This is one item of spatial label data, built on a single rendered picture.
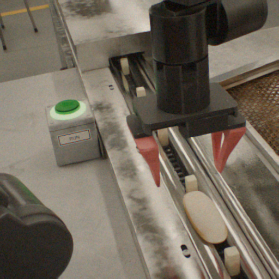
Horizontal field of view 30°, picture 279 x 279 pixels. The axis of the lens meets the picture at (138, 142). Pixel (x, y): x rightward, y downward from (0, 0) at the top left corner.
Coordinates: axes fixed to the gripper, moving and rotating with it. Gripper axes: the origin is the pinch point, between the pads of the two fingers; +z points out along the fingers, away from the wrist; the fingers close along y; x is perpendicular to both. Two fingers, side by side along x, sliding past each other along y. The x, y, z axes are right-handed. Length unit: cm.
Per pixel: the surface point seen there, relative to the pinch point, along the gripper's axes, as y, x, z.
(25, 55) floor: 22, -293, 89
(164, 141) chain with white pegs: -1.7, -17.5, 6.2
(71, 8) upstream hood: 5, -69, -1
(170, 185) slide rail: 0.6, -6.3, 6.1
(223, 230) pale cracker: -2.3, 5.3, 5.4
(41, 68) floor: 14, -264, 89
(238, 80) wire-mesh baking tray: -15.4, -21.9, 0.8
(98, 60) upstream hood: 3.0, -45.9, 2.8
